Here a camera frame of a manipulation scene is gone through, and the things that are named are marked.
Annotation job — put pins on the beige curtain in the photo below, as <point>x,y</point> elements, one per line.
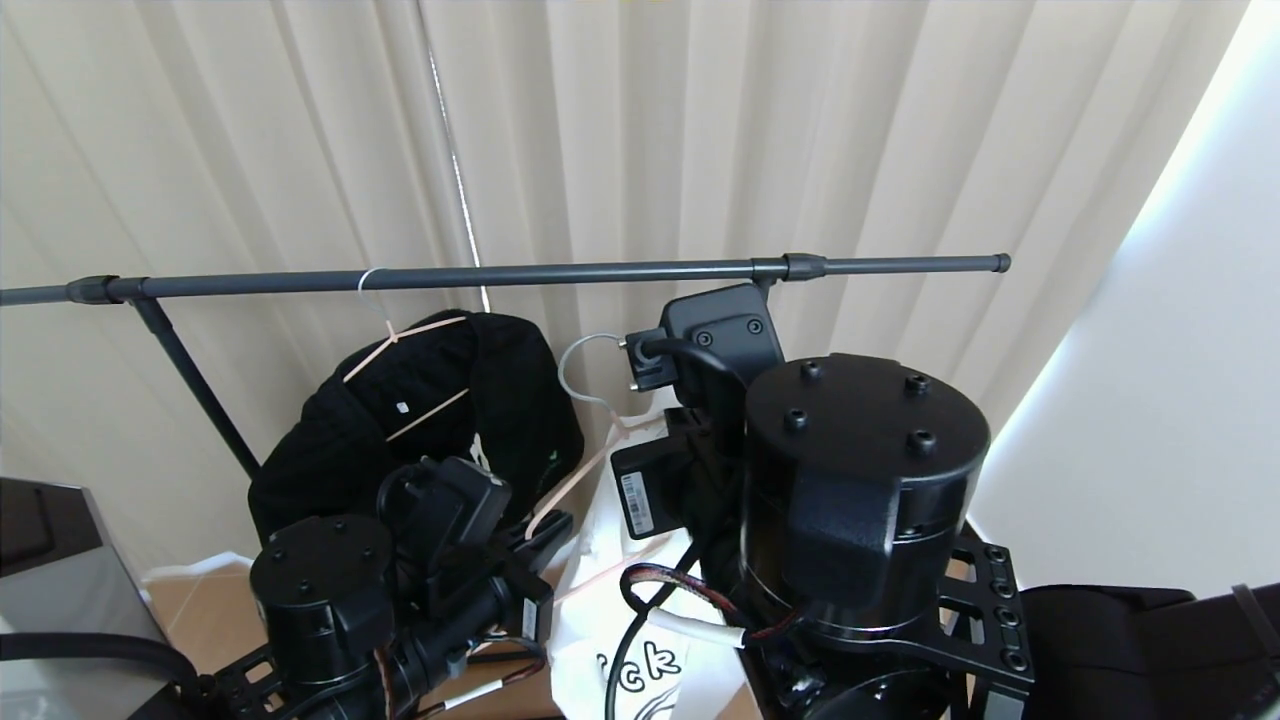
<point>700,120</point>

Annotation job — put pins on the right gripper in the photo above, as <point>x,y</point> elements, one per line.
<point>710,480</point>

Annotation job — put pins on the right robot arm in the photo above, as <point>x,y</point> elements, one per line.
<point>860,480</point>

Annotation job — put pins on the white printed garment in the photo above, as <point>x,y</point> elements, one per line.
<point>600,620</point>

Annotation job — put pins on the pink clothes hanger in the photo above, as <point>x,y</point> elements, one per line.
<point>575,480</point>
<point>393,338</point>

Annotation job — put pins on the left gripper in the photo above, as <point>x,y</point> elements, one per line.
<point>480,620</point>

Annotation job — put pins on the black clothes rack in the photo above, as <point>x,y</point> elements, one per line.
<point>500,276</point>

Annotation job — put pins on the black shorts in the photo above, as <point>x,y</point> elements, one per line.
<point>500,400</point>

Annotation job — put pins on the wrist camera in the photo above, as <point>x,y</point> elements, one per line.
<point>460,500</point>
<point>720,330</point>

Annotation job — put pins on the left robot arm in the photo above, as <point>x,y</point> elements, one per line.
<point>320,580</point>

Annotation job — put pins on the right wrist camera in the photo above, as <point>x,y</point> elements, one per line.
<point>720,330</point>

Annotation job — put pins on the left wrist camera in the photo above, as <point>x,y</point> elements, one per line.
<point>460,500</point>

